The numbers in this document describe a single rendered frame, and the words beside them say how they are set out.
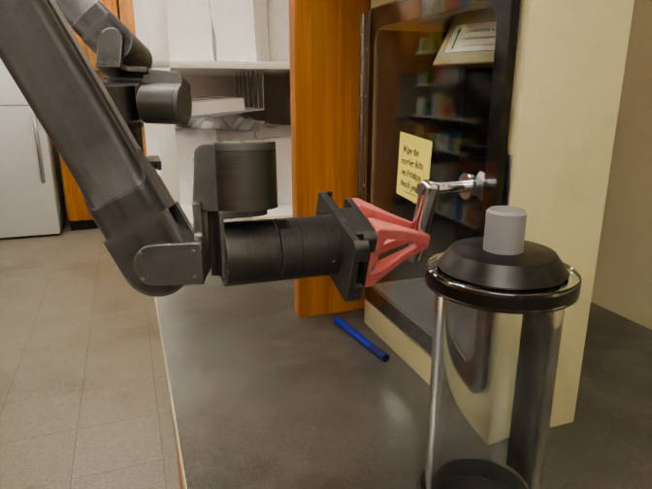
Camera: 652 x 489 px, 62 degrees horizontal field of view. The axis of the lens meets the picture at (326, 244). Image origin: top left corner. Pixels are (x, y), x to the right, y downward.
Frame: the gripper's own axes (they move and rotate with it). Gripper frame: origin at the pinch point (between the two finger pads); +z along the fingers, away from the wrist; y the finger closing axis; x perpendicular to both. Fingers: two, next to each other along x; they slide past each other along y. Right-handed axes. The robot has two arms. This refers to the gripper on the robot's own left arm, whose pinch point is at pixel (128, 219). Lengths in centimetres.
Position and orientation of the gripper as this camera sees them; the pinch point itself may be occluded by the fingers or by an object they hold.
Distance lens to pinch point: 88.1
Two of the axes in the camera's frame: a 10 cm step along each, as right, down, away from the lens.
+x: -3.4, -2.8, 9.0
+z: -0.2, 9.6, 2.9
